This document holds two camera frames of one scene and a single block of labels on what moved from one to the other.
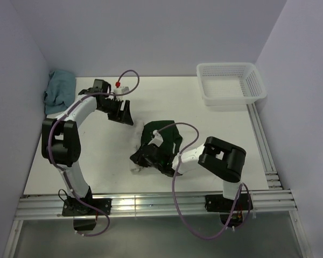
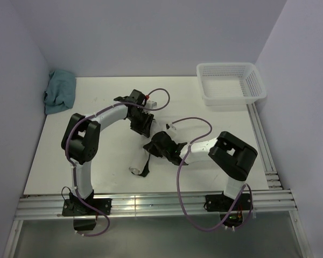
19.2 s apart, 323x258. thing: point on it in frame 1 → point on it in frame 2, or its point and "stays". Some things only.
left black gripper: x=120 y=115 → x=144 y=128
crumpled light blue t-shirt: x=60 y=92 stays
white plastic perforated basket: x=230 y=84 stays
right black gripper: x=138 y=158 → x=151 y=148
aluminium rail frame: x=274 y=201 stays
